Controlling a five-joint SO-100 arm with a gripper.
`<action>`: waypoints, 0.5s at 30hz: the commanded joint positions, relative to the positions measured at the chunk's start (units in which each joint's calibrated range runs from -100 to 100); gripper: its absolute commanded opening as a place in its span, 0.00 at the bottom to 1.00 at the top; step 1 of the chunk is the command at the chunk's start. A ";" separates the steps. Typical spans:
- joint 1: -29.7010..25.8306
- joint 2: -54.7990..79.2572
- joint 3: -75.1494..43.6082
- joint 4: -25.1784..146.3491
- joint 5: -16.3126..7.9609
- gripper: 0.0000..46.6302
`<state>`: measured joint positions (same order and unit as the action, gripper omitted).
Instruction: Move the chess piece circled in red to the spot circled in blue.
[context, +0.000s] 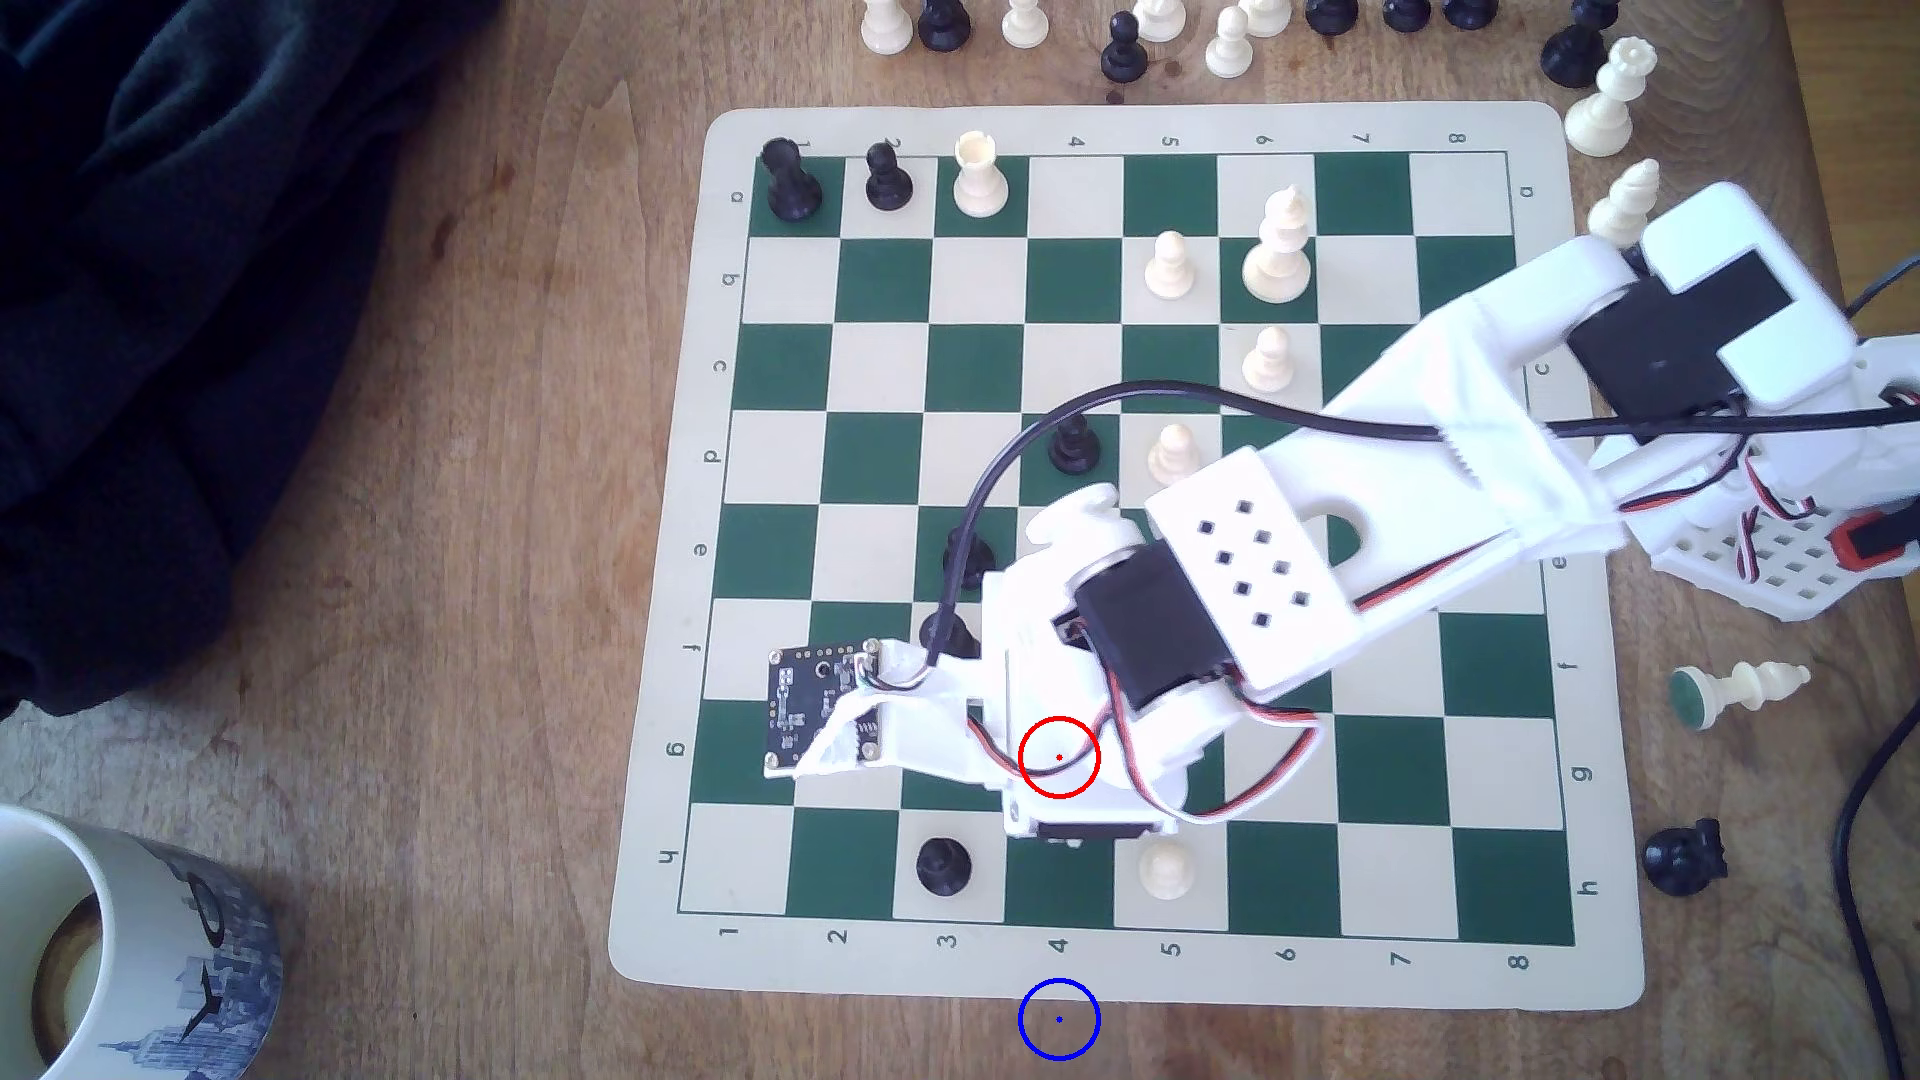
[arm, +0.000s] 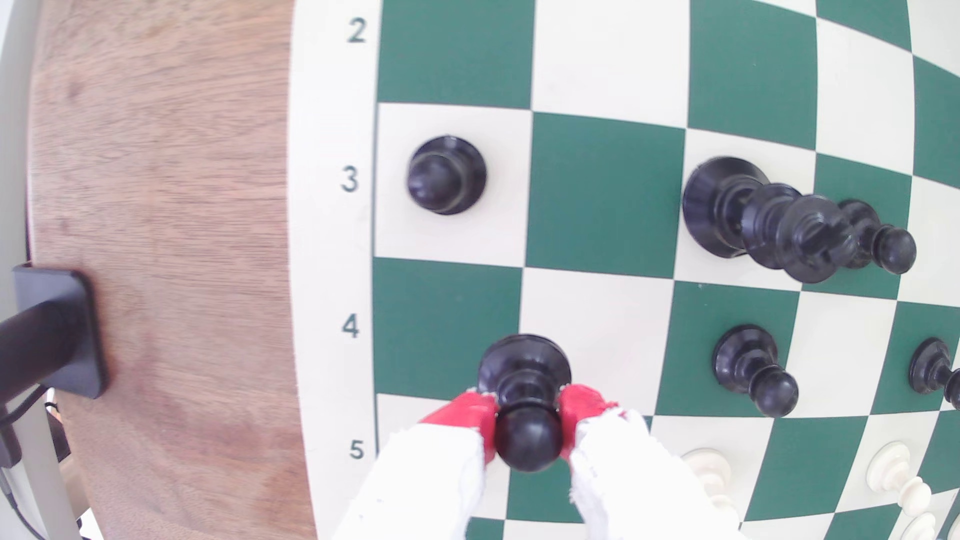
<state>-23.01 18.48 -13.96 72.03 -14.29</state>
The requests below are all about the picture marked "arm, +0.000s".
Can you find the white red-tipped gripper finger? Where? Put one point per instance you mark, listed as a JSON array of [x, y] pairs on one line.
[[424, 487], [637, 487]]

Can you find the green and cream chess mat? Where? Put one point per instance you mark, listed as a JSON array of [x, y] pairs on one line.
[[600, 195]]

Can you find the black clamp mount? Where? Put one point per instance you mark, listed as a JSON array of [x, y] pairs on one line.
[[56, 330]]

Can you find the black chess pawn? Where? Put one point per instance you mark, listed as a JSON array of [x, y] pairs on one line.
[[754, 371], [934, 367], [889, 247], [446, 175], [526, 442]]

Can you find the white chess pawn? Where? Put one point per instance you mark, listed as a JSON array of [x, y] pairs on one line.
[[709, 469], [896, 472], [919, 528]]

